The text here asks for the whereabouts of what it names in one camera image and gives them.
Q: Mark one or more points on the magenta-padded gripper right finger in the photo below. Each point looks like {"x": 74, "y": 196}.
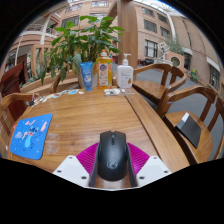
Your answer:
{"x": 150, "y": 168}

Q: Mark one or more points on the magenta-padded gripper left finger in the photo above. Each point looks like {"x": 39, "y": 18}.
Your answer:
{"x": 75, "y": 168}

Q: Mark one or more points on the black computer mouse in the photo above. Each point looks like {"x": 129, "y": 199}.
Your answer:
{"x": 112, "y": 156}

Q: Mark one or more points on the blue cartoon print mouse pad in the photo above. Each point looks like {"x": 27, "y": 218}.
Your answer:
{"x": 30, "y": 135}

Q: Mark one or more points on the wooden armchair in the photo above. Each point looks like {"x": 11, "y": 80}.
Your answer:
{"x": 57, "y": 81}
{"x": 193, "y": 148}
{"x": 150, "y": 88}
{"x": 220, "y": 113}
{"x": 8, "y": 100}

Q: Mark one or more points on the black flat box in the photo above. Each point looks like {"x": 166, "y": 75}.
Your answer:
{"x": 190, "y": 128}

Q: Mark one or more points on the small white packet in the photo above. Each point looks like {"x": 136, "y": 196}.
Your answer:
{"x": 112, "y": 92}

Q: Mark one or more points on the blue squeeze tube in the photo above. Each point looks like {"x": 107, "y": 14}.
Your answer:
{"x": 87, "y": 76}

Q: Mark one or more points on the white pump bottle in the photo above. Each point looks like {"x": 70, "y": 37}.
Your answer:
{"x": 125, "y": 76}

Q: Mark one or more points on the yellow dish soap bottle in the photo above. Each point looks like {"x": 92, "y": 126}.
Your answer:
{"x": 104, "y": 71}

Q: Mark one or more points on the yellow flowering plant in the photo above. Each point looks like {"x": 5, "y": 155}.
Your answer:
{"x": 194, "y": 75}

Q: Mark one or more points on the white outdoor sculpture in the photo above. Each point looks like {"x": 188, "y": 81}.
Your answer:
{"x": 164, "y": 50}

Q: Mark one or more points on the green potted plant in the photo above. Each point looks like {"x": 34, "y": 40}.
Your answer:
{"x": 83, "y": 40}

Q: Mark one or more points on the red-brown wooden pedestal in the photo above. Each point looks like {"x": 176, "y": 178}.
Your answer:
{"x": 11, "y": 80}

